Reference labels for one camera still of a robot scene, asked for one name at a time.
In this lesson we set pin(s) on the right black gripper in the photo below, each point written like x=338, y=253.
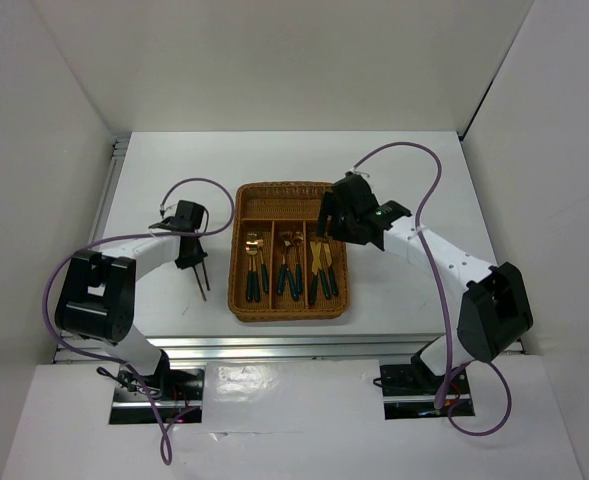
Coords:
x=330, y=204

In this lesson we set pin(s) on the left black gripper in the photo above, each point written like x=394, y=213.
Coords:
x=195, y=258

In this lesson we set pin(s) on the copper chopstick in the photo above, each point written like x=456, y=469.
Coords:
x=205, y=276
x=199, y=284

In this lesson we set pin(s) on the small gold spoon green handle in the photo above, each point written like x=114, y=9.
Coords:
x=297, y=243

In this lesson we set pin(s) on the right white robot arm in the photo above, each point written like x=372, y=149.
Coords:
x=494, y=306

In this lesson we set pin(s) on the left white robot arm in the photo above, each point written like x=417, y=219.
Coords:
x=97, y=301

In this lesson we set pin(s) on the brown wicker cutlery tray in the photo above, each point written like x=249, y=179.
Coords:
x=267, y=209

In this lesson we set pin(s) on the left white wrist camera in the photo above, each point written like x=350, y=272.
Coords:
x=168, y=210

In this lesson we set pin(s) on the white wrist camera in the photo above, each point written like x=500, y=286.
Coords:
x=355, y=171
x=168, y=210

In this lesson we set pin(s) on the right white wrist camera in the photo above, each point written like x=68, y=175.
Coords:
x=355, y=171

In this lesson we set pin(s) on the right small fork green handle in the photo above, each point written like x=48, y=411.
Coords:
x=254, y=277

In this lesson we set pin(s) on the aluminium left rail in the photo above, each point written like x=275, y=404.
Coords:
x=115, y=165

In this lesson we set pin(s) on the aluminium rail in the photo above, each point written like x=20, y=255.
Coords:
x=198, y=350
x=115, y=165

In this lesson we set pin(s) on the aluminium front rail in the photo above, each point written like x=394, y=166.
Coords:
x=198, y=350

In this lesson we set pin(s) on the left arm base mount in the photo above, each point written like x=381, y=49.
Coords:
x=178, y=401

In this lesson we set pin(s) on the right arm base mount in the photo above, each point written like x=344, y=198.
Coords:
x=409, y=391

